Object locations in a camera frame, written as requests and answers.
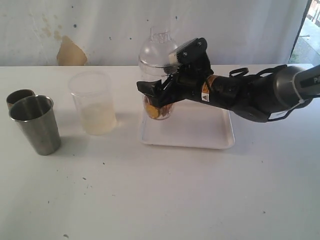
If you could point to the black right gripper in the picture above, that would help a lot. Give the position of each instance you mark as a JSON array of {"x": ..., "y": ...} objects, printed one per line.
[{"x": 184, "y": 84}]

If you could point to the clear plastic shaker cup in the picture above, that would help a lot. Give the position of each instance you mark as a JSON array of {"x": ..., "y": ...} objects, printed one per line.
[{"x": 151, "y": 73}]

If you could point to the clear dome shaker lid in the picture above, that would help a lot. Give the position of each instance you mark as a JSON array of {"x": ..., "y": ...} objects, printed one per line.
[{"x": 153, "y": 58}]

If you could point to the stainless steel cup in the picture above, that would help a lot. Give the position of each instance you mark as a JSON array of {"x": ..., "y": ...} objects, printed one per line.
[{"x": 35, "y": 117}]

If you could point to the brown wooden cup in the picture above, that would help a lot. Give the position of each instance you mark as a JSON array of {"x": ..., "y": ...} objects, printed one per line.
[{"x": 18, "y": 95}]

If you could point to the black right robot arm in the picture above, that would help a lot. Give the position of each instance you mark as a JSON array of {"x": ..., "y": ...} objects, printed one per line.
[{"x": 254, "y": 97}]

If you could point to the white rectangular plastic tray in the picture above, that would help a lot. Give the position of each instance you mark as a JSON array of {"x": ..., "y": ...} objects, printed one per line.
[{"x": 190, "y": 125}]

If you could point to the translucent white plastic cup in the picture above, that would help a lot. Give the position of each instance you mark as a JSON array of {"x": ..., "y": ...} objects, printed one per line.
[{"x": 92, "y": 96}]

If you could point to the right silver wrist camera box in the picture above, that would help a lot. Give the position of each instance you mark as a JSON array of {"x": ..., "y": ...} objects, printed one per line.
[{"x": 185, "y": 53}]

